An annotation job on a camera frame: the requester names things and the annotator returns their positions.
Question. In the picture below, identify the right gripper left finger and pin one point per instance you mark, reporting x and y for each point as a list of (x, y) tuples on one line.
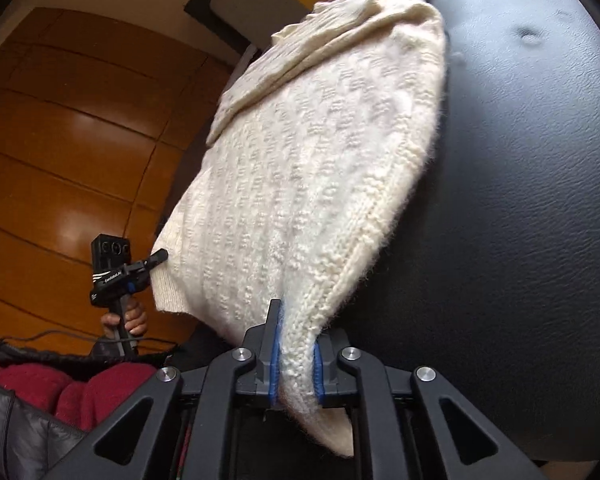
[(262, 381)]

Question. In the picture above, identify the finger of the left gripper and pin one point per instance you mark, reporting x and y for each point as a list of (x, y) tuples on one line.
[(154, 260)]

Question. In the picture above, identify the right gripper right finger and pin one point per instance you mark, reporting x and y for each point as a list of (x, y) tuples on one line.
[(334, 370)]

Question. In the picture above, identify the white knitted sweater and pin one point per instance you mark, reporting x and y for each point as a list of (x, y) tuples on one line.
[(311, 157)]

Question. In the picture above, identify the person's left hand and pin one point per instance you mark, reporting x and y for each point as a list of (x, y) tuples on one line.
[(135, 320)]

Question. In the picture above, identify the red knitted garment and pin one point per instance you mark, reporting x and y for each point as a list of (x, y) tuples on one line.
[(83, 405)]

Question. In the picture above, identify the black leather table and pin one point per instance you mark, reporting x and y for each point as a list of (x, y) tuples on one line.
[(492, 275)]

